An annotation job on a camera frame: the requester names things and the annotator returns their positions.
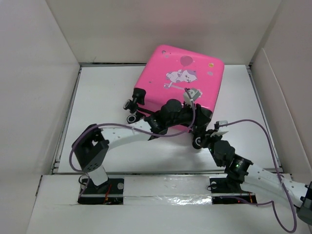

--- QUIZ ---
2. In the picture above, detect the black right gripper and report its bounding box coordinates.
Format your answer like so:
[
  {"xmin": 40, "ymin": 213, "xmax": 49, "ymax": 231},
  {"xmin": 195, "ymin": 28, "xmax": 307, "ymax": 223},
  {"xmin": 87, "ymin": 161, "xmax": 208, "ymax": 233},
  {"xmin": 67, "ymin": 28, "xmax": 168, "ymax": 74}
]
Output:
[{"xmin": 199, "ymin": 129, "xmax": 222, "ymax": 167}]

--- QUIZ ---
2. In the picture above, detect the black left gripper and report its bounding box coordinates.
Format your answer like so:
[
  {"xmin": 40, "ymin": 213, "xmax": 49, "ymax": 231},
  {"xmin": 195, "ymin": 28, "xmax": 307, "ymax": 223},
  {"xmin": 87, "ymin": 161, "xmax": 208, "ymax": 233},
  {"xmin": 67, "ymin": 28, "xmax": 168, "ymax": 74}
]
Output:
[{"xmin": 166, "ymin": 99, "xmax": 209, "ymax": 128}]

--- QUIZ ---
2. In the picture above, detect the pink hard-shell suitcase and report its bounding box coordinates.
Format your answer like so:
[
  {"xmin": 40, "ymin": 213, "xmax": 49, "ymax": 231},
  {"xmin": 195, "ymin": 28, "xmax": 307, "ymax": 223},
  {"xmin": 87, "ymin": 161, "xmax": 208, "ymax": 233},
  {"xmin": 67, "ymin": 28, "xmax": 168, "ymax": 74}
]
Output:
[{"xmin": 122, "ymin": 44, "xmax": 225, "ymax": 150}]

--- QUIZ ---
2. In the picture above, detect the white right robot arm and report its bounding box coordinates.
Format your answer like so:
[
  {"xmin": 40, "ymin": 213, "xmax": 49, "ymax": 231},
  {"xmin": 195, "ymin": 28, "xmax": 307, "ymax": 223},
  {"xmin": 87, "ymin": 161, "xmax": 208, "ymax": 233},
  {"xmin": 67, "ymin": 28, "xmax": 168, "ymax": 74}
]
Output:
[{"xmin": 200, "ymin": 130, "xmax": 312, "ymax": 225}]

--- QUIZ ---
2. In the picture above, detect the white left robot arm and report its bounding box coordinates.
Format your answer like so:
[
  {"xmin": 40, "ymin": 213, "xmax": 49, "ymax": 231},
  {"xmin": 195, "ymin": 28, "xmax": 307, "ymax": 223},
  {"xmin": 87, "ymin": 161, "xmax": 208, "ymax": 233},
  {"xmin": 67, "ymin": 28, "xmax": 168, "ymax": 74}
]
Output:
[{"xmin": 69, "ymin": 99, "xmax": 212, "ymax": 194}]

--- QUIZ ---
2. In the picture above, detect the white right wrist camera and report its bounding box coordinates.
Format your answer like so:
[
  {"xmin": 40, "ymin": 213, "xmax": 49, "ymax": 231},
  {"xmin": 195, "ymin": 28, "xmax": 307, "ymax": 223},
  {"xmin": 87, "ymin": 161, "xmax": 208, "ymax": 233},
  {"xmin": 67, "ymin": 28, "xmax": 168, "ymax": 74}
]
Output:
[{"xmin": 210, "ymin": 120, "xmax": 229, "ymax": 137}]

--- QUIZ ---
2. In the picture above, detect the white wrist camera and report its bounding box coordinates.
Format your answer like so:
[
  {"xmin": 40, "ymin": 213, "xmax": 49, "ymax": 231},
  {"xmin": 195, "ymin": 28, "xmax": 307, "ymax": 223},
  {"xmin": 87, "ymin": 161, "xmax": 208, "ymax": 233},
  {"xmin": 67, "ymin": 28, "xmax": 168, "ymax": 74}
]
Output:
[
  {"xmin": 183, "ymin": 88, "xmax": 202, "ymax": 102},
  {"xmin": 210, "ymin": 120, "xmax": 229, "ymax": 137}
]

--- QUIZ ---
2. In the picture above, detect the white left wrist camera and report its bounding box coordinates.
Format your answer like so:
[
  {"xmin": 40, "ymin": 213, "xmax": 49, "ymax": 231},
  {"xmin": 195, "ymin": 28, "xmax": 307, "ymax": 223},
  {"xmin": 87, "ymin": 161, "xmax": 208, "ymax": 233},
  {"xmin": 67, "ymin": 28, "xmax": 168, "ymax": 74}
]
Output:
[{"xmin": 183, "ymin": 88, "xmax": 202, "ymax": 102}]

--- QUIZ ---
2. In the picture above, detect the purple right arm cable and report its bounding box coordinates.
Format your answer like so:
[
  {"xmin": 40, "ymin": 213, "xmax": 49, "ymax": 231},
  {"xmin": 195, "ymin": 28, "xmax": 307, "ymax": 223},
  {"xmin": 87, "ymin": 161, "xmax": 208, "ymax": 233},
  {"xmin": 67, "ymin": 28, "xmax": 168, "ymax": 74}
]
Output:
[{"xmin": 224, "ymin": 119, "xmax": 298, "ymax": 233}]

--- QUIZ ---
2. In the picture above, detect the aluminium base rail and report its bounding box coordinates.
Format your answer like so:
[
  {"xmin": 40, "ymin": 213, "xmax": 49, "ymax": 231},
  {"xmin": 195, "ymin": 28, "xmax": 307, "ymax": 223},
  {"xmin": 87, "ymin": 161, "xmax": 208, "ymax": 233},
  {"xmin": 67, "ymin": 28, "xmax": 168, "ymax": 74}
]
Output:
[{"xmin": 48, "ymin": 170, "xmax": 293, "ymax": 205}]

